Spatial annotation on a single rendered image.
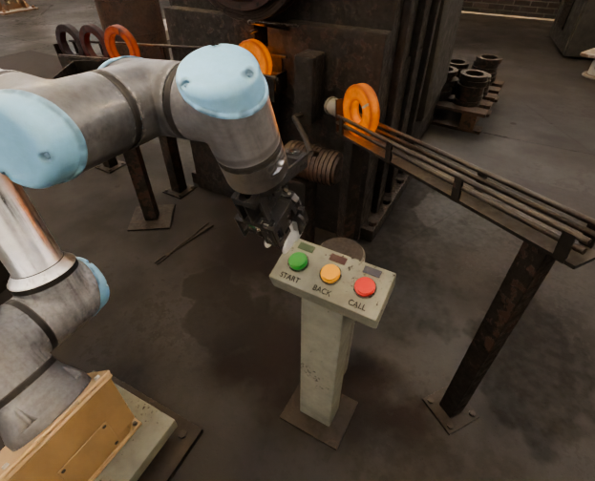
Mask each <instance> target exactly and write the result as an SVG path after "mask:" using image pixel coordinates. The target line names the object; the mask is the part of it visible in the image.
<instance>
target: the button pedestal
mask: <svg viewBox="0 0 595 481"><path fill-rule="evenodd" d="M300 242H303V243H306V244H309V245H311V246H314V247H315V249H314V251H313V252H312V253H309V252H308V251H305V250H302V249H300V248H298V246H299V244H300ZM296 252H302V253H304V254H305V255H306V256H307V258H308V264H307V266H306V267H305V268H303V269H301V270H294V269H292V268H291V267H290V266H289V263H288V259H289V257H290V256H291V255H292V254H293V253H296ZM331 253H332V254H335V255H338V256H340V257H343V258H346V259H348V260H347V262H346V264H345V265H343V264H340V263H338V262H335V261H331V260H329V257H330V255H331ZM327 264H334V265H336V266H337V267H338V268H339V270H340V278H339V279H338V280H337V281H336V282H332V283H328V282H324V281H323V280H322V278H321V274H320V273H321V269H322V268H323V267H324V266H325V265H327ZM365 265H367V266H369V267H371V268H374V269H377V270H380V271H382V273H381V276H380V278H376V277H374V276H372V275H369V274H366V273H364V272H363V269H364V267H365ZM269 277H270V279H271V281H272V283H273V285H274V286H276V287H278V288H281V289H283V290H285V291H287V292H289V293H292V294H294V295H296V296H299V297H301V298H302V307H301V382H300V384H299V385H298V387H297V388H296V389H295V391H294V393H293V394H292V396H291V398H290V399H289V401H288V403H287V405H286V407H285V409H284V410H283V412H282V414H281V415H280V419H282V420H284V421H286V422H287V423H289V424H291V425H293V426H294V427H296V428H298V429H299V430H301V431H303V432H305V433H306V434H308V435H310V436H311V437H313V438H315V439H317V440H318V441H320V442H322V443H324V444H325V445H327V446H329V447H331V448H332V449H334V450H337V449H338V447H339V444H340V442H341V440H342V438H343V435H344V433H345V431H346V429H347V426H348V424H349V422H350V420H351V417H352V415H353V413H354V410H355V408H356V406H357V404H358V402H357V401H355V400H353V399H352V398H350V397H348V396H346V395H344V394H342V393H341V388H342V383H343V376H344V370H345V363H346V358H347V351H348V345H349V338H350V333H351V321H352V320H355V321H357V322H359V323H361V324H365V325H367V326H370V327H372V328H377V326H378V323H379V321H380V319H381V316H382V314H383V312H384V309H385V307H386V304H387V302H388V300H389V298H390V296H391V294H392V291H393V288H394V285H395V278H396V274H395V273H394V272H391V271H389V270H386V269H383V268H380V267H378V266H375V265H372V264H369V263H367V262H364V261H360V260H357V259H355V258H352V257H349V256H346V255H344V254H341V253H338V252H335V251H333V250H330V249H328V248H325V247H322V246H320V245H317V244H314V243H311V242H309V241H306V240H301V239H299V240H298V241H297V242H296V243H294V244H292V246H291V247H290V248H289V250H288V251H287V252H286V253H285V254H283V253H282V255H281V257H280V258H279V260H278V261H277V263H276V264H275V266H274V268H273V269H272V271H271V273H270V275H269ZM362 277H368V278H370V279H372V280H373V281H374V283H375V290H374V292H373V294H372V295H370V296H369V297H362V296H359V295H358V294H357V293H356V291H355V288H354V285H355V282H356V281H357V280H358V279H360V278H362Z"/></svg>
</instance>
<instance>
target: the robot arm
mask: <svg viewBox="0 0 595 481"><path fill-rule="evenodd" d="M158 136H171V137H176V138H183V139H189V140H194V141H201V142H205V143H207V144H208V145H209V147H210V149H211V151H212V153H213V155H214V157H215V159H216V160H217V162H218V164H219V166H220V168H221V170H222V172H223V175H224V177H225V179H226V181H227V183H228V184H229V186H230V187H231V188H232V189H233V190H235V192H234V193H233V195H232V196H231V199H232V201H233V203H234V205H235V207H236V208H237V210H238V214H237V215H236V217H235V218H234V219H235V221H236V222H237V224H238V226H239V227H240V229H241V231H242V233H243V235H244V237H245V236H246V235H247V233H248V232H251V233H254V234H258V236H259V237H261V238H263V239H265V247H266V248H268V247H270V246H271V245H274V246H276V245H278V247H279V249H281V247H282V246H283V245H284V246H283V254H285V253H286V252H287V251H288V250H289V248H290V247H291V246H292V244H294V243H296V242H297V241H298V240H299V239H300V237H301V235H302V233H303V231H304V229H305V227H306V225H307V222H308V214H307V212H306V210H305V206H303V205H301V201H300V200H299V197H297V195H296V194H295V193H293V191H289V190H288V186H287V185H285V184H286V183H287V182H289V181H290V180H291V179H292V178H294V177H295V176H297V175H298V174H299V173H300V172H302V171H303V170H304V169H306V168H307V167H308V153H306V152H302V151H301V150H299V149H295V148H285V149H284V145H283V142H282V139H281V136H280V132H279V129H278V125H277V122H276V118H275V115H274V112H273V109H272V105H271V102H270V98H269V95H268V86H267V82H266V79H265V77H264V75H263V74H262V71H261V68H260V65H259V63H258V61H257V59H256V58H255V56H254V55H253V54H252V53H251V52H249V51H248V50H246V49H244V48H242V47H240V46H236V45H232V44H219V45H215V46H211V45H209V46H205V47H202V48H199V49H197V50H195V51H193V52H191V53H190V54H188V55H187V56H186V57H185V58H184V59H183V60H182V61H174V60H161V59H148V58H142V57H138V56H132V55H124V56H120V57H115V58H111V59H109V60H107V61H105V62H104V63H102V64H101V65H100V66H99V67H98V69H97V70H92V71H88V72H85V73H79V74H74V75H69V76H65V77H60V78H57V79H45V78H41V77H38V76H34V75H31V74H27V73H21V72H18V71H13V70H2V69H0V261H1V262H2V263H3V265H4V266H5V267H6V269H7V270H8V272H9V273H10V274H11V275H10V278H9V280H8V283H7V288H8V290H9V291H10V293H11V294H12V295H13V297H12V298H11V299H9V300H8V301H6V302H5V303H3V304H1V305H0V435H1V437H2V440H3V442H4V444H5V446H6V447H7V448H8V449H10V450H11V451H17V450H19V449H21V448H22V447H24V446H25V445H27V444H28V443H29V442H30V441H31V440H32V439H33V438H35V437H36V436H37V435H38V434H40V433H41V432H42V431H43V430H44V429H45V428H47V427H48V426H49V425H50V424H51V423H52V422H53V421H54V420H55V419H56V418H57V417H59V416H60V415H61V414H62V413H63V412H64V411H65V410H66V409H67V408H68V407H69V406H70V405H71V404H72V403H73V402H74V400H75V399H76V398H77V397H78V396H79V395H80V394H81V393H82V391H83V390H84V389H85V388H86V386H87V385H88V384H89V383H90V381H91V379H92V378H91V377H90V376H89V375H88V374H87V373H86V372H84V371H82V370H79V369H77V368H74V367H72V366H67V365H65V364H62V363H60V362H59V361H58V360H56V359H55V357H54V356H53V355H52V354H51V353H50V352H52V351H53V350H54V349H55V348H56V347H57V346H59V345H60V344H61V343H62V342H64V341H65V340H66V339H67V338H68V337H69V336H71V335H72V334H73V333H74V332H75V331H77V330H78V329H79V328H80V327H81V326H82V325H84V324H85V323H86V322H87V321H89V320H90V319H91V318H92V317H94V315H96V314H97V313H98V311H99V310H100V309H101V308H102V307H103V306H104V305H105V304H106V303H107V302H108V300H109V296H110V290H109V286H108V284H107V283H106V280H105V278H104V276H103V275H102V273H101V272H100V271H99V269H98V268H97V267H96V266H95V265H94V264H92V263H89V261H88V260H86V259H83V258H80V257H76V256H75V255H74V254H72V253H67V252H63V251H61V250H60V248H59V247H58V245H57V243H56V242H55V240H54V239H53V236H52V235H51V233H50V231H49V230H48V228H47V226H46V225H45V223H44V221H43V220H42V219H41V217H40V216H39V214H38V213H37V211H36V209H35V208H34V206H33V204H32V202H31V200H30V199H29V197H28V195H27V194H26V192H25V191H24V189H23V187H22V186H25V187H29V188H33V189H43V188H48V187H51V186H54V185H56V184H60V183H64V182H67V181H70V180H72V179H74V178H76V177H78V176H79V175H80V174H81V173H83V172H85V171H87V170H89V169H91V168H93V167H95V166H97V165H99V164H101V163H103V162H105V161H107V160H109V159H111V158H113V157H116V156H118V155H121V154H123V153H125V152H127V151H128V150H132V149H134V148H136V147H138V146H139V145H142V144H144V143H146V142H148V141H150V140H152V139H154V138H156V137H158ZM21 185H22V186H21ZM240 222H243V223H246V224H247V226H246V227H245V229H243V227H242V226H241V224H240ZM257 232H259V233H257ZM279 240H280V241H279Z"/></svg>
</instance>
